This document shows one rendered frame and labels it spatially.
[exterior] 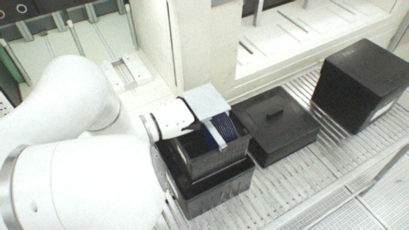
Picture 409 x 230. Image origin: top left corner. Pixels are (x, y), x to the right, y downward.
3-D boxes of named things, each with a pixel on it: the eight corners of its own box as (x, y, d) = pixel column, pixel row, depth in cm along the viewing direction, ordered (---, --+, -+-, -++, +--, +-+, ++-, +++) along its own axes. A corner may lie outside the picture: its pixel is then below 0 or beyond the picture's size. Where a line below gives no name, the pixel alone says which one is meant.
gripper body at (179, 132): (147, 123, 85) (181, 109, 88) (160, 148, 79) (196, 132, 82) (142, 105, 79) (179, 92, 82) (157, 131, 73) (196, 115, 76)
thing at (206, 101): (165, 146, 110) (154, 86, 86) (212, 127, 116) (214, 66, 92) (195, 199, 96) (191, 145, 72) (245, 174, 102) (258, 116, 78)
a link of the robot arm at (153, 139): (141, 127, 84) (151, 123, 85) (152, 149, 79) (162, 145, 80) (136, 108, 78) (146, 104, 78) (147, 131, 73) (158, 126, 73)
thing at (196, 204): (157, 163, 119) (151, 139, 105) (215, 137, 127) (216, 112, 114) (187, 222, 103) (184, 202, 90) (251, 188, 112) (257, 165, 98)
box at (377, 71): (355, 137, 127) (381, 97, 108) (307, 98, 143) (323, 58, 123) (392, 110, 138) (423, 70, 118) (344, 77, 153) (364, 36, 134)
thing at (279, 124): (263, 169, 117) (268, 151, 107) (225, 120, 133) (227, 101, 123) (317, 140, 126) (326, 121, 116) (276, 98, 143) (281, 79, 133)
